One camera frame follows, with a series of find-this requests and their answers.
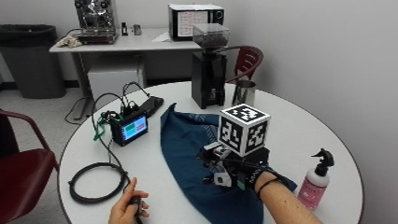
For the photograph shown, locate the black handheld switch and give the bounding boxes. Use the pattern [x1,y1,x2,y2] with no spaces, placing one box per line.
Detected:
[127,195,145,224]

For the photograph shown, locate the blue cloth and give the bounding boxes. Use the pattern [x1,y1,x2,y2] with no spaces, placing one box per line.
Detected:
[159,103,298,224]

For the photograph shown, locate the black wrist band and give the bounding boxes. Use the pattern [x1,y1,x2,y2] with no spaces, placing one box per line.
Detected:
[255,175,284,200]

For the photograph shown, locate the white marker cube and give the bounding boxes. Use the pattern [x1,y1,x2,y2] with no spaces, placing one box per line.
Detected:
[216,103,272,158]

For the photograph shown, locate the small black screen device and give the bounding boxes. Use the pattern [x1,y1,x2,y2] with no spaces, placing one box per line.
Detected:
[109,113,150,147]

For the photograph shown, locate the pink spray bottle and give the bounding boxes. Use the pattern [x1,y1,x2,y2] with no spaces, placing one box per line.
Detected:
[295,147,335,211]

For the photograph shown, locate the red chair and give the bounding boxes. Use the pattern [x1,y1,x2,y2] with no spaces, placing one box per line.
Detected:
[0,108,61,224]
[215,45,264,85]

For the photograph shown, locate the black flat power bank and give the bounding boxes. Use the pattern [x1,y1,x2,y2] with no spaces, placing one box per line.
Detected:
[138,95,165,119]

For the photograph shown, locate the steel milk pitcher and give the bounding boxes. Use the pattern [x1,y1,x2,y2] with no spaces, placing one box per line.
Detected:
[231,79,256,107]

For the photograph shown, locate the black coffee grinder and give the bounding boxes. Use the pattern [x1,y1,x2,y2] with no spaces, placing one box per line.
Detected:
[190,22,231,110]

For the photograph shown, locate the white cabinet box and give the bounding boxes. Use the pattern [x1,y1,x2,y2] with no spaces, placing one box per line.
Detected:
[86,55,146,103]

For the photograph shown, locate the grey side table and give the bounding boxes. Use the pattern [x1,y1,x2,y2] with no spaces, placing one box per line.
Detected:
[47,27,204,121]

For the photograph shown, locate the grey trash bin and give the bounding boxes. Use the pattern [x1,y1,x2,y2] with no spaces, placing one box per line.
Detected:
[0,23,66,100]

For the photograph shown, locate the crumpled beige rag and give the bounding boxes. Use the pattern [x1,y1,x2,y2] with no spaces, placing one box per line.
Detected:
[54,34,85,49]

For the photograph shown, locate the black microwave oven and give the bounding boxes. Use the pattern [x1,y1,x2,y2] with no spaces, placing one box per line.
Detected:
[166,3,226,42]

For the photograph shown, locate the chrome espresso machine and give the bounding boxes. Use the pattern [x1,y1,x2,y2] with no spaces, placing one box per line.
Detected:
[73,0,121,45]

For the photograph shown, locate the coiled black cable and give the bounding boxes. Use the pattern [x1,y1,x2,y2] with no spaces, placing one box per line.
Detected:
[66,161,131,205]

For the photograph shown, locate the green cable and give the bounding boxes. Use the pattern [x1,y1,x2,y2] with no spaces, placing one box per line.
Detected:
[91,114,111,142]

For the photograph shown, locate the black floor cable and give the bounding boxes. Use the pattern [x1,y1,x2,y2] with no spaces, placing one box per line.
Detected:
[63,95,95,126]

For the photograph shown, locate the thin black looped cables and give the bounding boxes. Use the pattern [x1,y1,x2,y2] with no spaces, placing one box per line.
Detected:
[90,80,151,166]

